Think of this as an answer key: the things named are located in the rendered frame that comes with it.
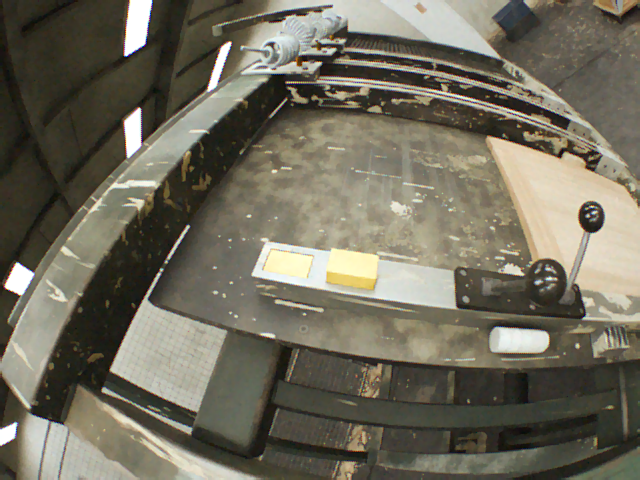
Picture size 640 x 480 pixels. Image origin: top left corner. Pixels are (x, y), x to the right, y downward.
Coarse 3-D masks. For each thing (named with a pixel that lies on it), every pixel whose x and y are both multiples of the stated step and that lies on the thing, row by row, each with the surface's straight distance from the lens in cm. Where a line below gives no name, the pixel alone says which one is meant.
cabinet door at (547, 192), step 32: (512, 160) 67; (544, 160) 77; (512, 192) 57; (544, 192) 63; (576, 192) 74; (608, 192) 91; (544, 224) 53; (576, 224) 62; (608, 224) 74; (544, 256) 47; (608, 256) 63; (608, 288) 56
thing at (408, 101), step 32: (256, 64) 83; (288, 64) 78; (320, 64) 77; (288, 96) 76; (320, 96) 73; (352, 96) 72; (384, 96) 71; (416, 96) 71; (448, 96) 76; (480, 128) 77; (512, 128) 80; (544, 128) 84; (608, 160) 103
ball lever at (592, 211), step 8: (584, 208) 36; (592, 208) 36; (600, 208) 37; (584, 216) 36; (592, 216) 36; (600, 216) 36; (584, 224) 36; (592, 224) 36; (600, 224) 36; (584, 232) 37; (592, 232) 37; (584, 240) 37; (584, 248) 38; (576, 256) 38; (576, 264) 38; (576, 272) 38; (568, 280) 39; (568, 288) 39; (568, 296) 39; (568, 304) 39
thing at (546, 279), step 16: (528, 272) 23; (544, 272) 22; (560, 272) 23; (480, 288) 32; (496, 288) 30; (512, 288) 27; (528, 288) 23; (544, 288) 22; (560, 288) 22; (544, 304) 23
